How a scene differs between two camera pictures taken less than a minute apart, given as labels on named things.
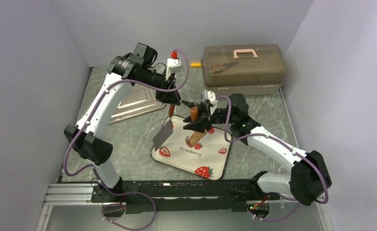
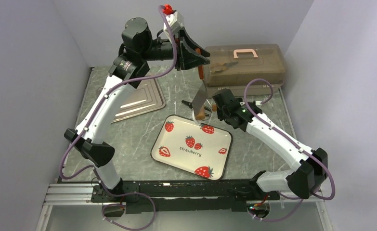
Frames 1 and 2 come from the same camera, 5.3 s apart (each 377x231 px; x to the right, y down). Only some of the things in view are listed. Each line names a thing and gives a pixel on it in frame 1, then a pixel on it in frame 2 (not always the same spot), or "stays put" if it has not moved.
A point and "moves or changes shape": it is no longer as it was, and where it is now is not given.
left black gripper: x=172 y=97 → x=186 y=57
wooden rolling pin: x=194 y=136 moves or changes shape
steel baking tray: x=139 y=100 stays put
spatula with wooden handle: x=166 y=132 → x=201 y=98
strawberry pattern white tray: x=209 y=157 stays put
